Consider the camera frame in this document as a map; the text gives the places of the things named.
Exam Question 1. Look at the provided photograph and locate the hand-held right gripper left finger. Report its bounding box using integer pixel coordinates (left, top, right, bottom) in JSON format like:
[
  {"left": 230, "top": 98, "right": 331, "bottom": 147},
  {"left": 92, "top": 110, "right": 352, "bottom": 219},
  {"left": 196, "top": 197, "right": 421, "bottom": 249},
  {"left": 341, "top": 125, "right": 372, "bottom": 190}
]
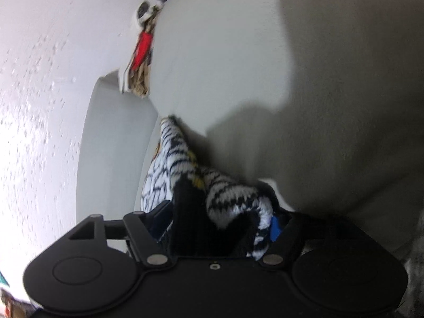
[{"left": 68, "top": 201, "right": 175, "bottom": 267}]

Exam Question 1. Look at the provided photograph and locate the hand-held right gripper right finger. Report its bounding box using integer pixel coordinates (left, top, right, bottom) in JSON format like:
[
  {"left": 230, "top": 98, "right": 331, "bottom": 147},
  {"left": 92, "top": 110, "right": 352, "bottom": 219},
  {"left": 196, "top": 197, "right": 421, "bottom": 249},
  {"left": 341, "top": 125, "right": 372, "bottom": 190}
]
[{"left": 260, "top": 212, "right": 366, "bottom": 267}]

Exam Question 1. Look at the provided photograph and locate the grey sofa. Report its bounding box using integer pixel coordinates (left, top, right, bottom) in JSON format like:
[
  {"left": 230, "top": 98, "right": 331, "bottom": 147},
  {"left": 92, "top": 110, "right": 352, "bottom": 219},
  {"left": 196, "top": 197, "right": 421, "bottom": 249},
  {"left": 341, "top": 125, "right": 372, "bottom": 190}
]
[{"left": 76, "top": 0, "right": 424, "bottom": 266}]

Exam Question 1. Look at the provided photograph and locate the red cloth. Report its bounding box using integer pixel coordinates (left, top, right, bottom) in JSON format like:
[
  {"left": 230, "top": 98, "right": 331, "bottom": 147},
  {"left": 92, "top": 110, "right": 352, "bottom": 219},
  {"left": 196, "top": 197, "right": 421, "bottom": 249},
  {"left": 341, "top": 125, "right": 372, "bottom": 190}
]
[{"left": 132, "top": 30, "right": 153, "bottom": 70}]

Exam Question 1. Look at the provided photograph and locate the beige patterned folded cloth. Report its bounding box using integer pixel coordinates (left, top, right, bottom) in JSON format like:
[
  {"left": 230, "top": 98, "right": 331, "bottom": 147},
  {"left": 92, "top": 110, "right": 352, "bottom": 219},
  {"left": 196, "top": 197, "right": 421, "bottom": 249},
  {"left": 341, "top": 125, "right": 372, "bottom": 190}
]
[{"left": 127, "top": 5, "right": 164, "bottom": 99}]

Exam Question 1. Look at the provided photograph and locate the black white patterned knit sweater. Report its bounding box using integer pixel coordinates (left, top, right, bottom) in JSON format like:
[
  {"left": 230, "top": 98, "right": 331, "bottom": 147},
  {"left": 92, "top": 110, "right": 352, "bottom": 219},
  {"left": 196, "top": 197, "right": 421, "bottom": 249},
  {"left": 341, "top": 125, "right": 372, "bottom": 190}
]
[{"left": 140, "top": 115, "right": 283, "bottom": 261}]

